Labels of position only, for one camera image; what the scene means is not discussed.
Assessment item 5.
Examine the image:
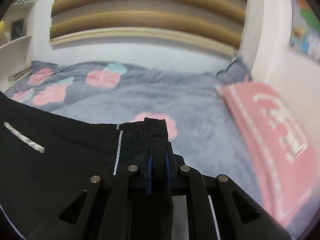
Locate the white bookshelf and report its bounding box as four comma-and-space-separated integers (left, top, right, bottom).
1, 0, 37, 92

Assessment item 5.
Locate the wooden slatted headboard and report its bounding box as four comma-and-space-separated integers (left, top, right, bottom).
50, 0, 247, 55

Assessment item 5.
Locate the black hooded jacket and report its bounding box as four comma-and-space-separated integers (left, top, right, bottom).
1, 95, 174, 239

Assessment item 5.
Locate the colourful wall poster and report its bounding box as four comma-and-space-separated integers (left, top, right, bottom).
290, 0, 320, 63

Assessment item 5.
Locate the pink folded quilt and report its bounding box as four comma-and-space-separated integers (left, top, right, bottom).
216, 82, 317, 227

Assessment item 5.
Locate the grey pillow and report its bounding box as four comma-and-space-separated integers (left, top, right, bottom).
216, 56, 252, 85

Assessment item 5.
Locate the grey blanket with pink patches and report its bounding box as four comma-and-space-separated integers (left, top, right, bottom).
3, 60, 266, 205

